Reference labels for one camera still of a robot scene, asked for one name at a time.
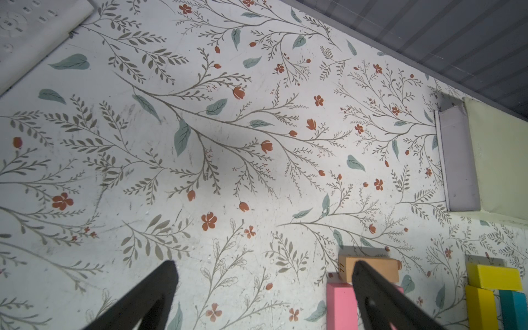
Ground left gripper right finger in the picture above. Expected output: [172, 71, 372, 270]
[352, 261, 444, 330]

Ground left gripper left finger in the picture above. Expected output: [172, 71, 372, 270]
[85, 261, 179, 330]

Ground tan block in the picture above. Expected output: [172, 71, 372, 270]
[338, 254, 400, 284]

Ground yellow block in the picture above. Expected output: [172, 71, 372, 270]
[466, 285, 499, 330]
[466, 263, 523, 292]

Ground teal block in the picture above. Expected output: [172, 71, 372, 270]
[499, 290, 528, 330]

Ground pale green workspace book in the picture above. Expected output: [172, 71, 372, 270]
[434, 98, 527, 227]

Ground white remote control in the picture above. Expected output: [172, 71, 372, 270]
[1, 0, 95, 94]

